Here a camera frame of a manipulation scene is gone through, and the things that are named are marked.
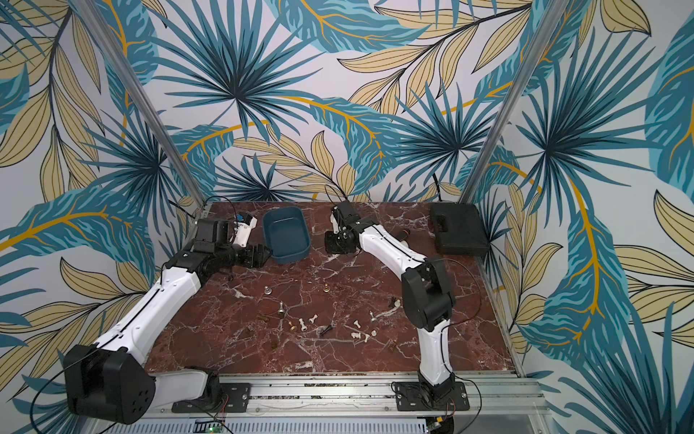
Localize teal plastic storage box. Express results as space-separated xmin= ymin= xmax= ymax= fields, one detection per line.
xmin=262 ymin=206 xmax=311 ymax=265

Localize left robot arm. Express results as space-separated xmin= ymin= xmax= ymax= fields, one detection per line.
xmin=64 ymin=213 xmax=272 ymax=424

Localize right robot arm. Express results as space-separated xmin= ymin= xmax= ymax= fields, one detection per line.
xmin=325 ymin=202 xmax=455 ymax=405

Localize black chess piece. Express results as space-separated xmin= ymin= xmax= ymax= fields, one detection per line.
xmin=319 ymin=325 xmax=334 ymax=337

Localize black and white bottle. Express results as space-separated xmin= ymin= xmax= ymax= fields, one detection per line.
xmin=395 ymin=229 xmax=410 ymax=242

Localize black plastic case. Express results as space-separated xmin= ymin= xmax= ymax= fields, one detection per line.
xmin=430 ymin=203 xmax=490 ymax=257

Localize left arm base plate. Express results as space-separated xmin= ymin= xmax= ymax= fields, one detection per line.
xmin=172 ymin=383 xmax=251 ymax=414

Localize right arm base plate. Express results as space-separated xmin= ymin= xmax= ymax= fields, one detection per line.
xmin=390 ymin=382 xmax=471 ymax=412

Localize aluminium frame rail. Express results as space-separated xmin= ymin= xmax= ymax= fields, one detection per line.
xmin=78 ymin=372 xmax=558 ymax=433

